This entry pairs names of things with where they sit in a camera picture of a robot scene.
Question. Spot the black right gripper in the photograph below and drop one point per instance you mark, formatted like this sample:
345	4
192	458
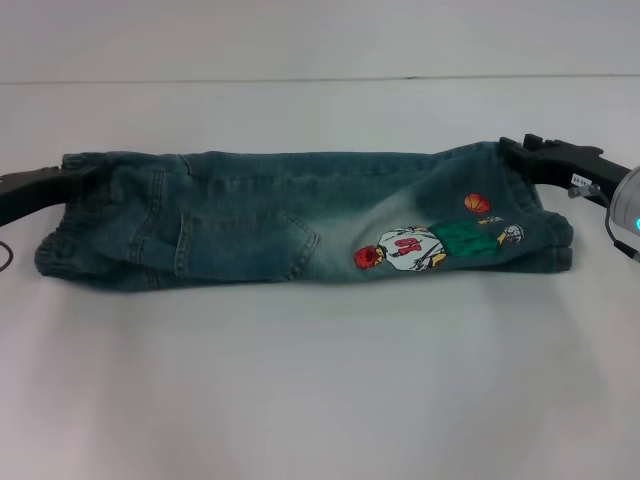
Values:
575	167

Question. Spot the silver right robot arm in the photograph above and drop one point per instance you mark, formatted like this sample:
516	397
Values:
627	210

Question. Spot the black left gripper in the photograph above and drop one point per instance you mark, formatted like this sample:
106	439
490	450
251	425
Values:
27	195

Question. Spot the blue denim shorts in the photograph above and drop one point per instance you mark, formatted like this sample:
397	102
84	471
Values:
250	230

